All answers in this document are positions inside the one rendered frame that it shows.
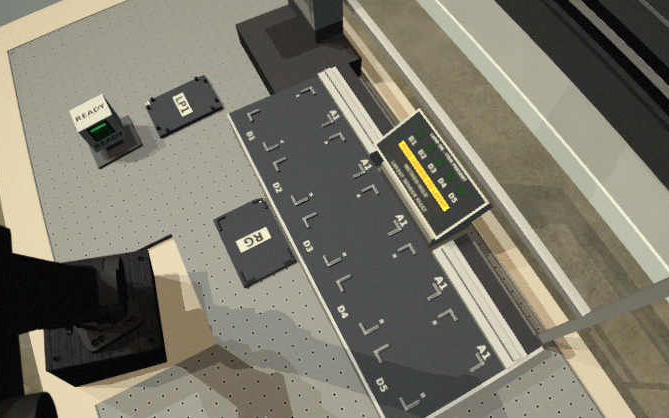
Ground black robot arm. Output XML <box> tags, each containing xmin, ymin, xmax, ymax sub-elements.
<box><xmin>0</xmin><ymin>225</ymin><xmax>144</xmax><ymax>418</ymax></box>

